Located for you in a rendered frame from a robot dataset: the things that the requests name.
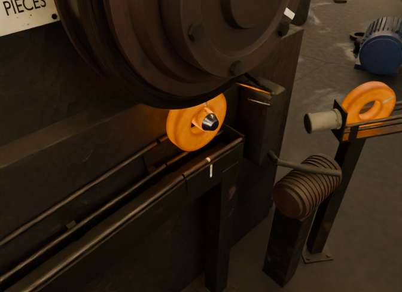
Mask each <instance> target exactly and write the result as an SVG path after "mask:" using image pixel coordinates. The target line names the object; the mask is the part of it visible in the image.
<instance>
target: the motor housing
mask: <svg viewBox="0 0 402 292"><path fill-rule="evenodd" d="M301 164H304V165H308V166H316V167H320V168H327V169H335V170H339V171H341V176H340V177H332V176H328V175H321V174H314V173H310V172H304V171H299V170H296V169H293V170H291V171H290V172H289V173H287V174H286V176H284V177H283V178H281V179H280V180H279V181H278V182H277V183H276V184H275V186H274V187H273V190H272V196H273V201H274V203H275V205H276V208H275V213H274V216H273V221H272V227H271V231H270V236H269V241H268V244H267V250H266V255H265V259H264V264H263V270H262V271H263V272H264V273H265V274H267V275H268V276H269V277H270V278H272V279H273V280H274V281H275V282H276V283H277V284H278V285H279V286H281V287H282V288H283V287H284V286H285V285H286V284H287V283H288V282H289V280H290V279H291V278H292V277H293V276H294V275H295V272H296V269H297V266H298V263H299V260H300V257H301V254H302V251H303V247H304V244H305V242H306V238H307V235H308V233H309V229H310V226H311V224H312V220H313V217H314V214H315V211H316V207H317V206H318V205H319V204H320V203H321V202H322V201H323V200H324V199H326V198H327V196H329V195H330V194H331V193H332V192H333V191H334V190H335V189H336V188H337V187H338V186H339V185H340V182H341V180H342V170H341V168H340V166H339V165H338V163H337V162H336V161H335V160H334V159H333V158H331V157H330V156H328V155H326V154H322V153H317V154H313V155H311V156H309V157H308V158H306V159H305V160H304V161H302V162H301Z"/></svg>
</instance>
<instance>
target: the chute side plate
mask: <svg viewBox="0 0 402 292"><path fill-rule="evenodd" d="M242 155H243V142H241V143H240V144H238V145H237V146H235V147H234V148H232V149H231V150H229V151H227V152H226V153H224V154H223V155H221V156H219V157H218V158H217V159H215V160H213V161H212V162H210V163H209V164H207V165H206V166H204V167H203V168H201V169H199V170H198V171H197V172H195V173H194V174H192V175H190V176H189V177H187V178H186V179H185V181H184V180H183V181H181V182H180V183H179V184H178V185H176V186H175V187H174V188H173V189H171V190H169V191H168V192H167V193H165V194H164V195H163V196H162V197H160V198H159V199H157V200H156V201H155V202H153V203H152V204H151V205H150V206H148V207H146V208H145V209H144V210H143V211H141V212H140V213H139V214H137V215H136V216H134V217H133V218H132V219H131V220H129V221H128V222H126V223H125V224H124V225H122V226H121V227H120V228H118V229H117V230H116V231H114V232H113V233H112V234H110V235H109V236H107V237H106V238H105V239H104V240H102V241H101V242H99V243H98V244H97V245H96V246H94V247H93V248H92V249H90V250H89V251H88V252H86V253H85V254H83V255H82V256H81V257H79V258H78V259H76V261H74V262H73V263H71V264H70V265H69V266H67V267H66V268H64V269H63V270H62V271H60V272H59V273H58V274H57V275H55V276H54V277H52V278H51V279H49V280H48V281H47V282H46V283H44V284H43V285H42V286H40V287H39V288H37V289H36V290H35V291H34V292H79V291H80V290H81V289H82V288H83V287H85V286H86V285H87V284H88V283H90V282H91V281H92V280H94V279H95V278H96V277H97V276H99V275H100V274H101V273H102V272H104V271H105V270H106V269H107V268H109V267H110V266H111V265H112V264H114V263H115V262H116V261H117V260H119V259H120V258H122V256H124V255H125V254H126V253H128V252H129V251H130V250H131V249H132V248H134V247H135V246H137V244H139V243H140V242H142V241H143V240H144V239H145V238H146V237H148V236H149V235H150V234H152V233H153V232H154V231H155V230H157V229H158V228H159V227H160V226H162V225H163V224H164V223H165V222H167V221H168V220H169V219H171V218H172V217H173V216H174V215H175V214H177V213H178V212H179V211H180V210H182V209H183V208H185V207H186V206H187V205H188V204H189V203H191V202H192V201H194V200H195V199H197V198H198V197H199V196H201V195H202V194H204V193H205V192H207V191H208V190H209V189H211V188H212V187H213V186H215V185H217V184H218V183H219V182H221V181H222V174H223V171H225V170H226V169H228V168H229V167H231V166H232V165H233V164H235V163H236V162H239V163H238V169H239V168H241V166H242ZM211 164H212V176H211V177H210V165H211Z"/></svg>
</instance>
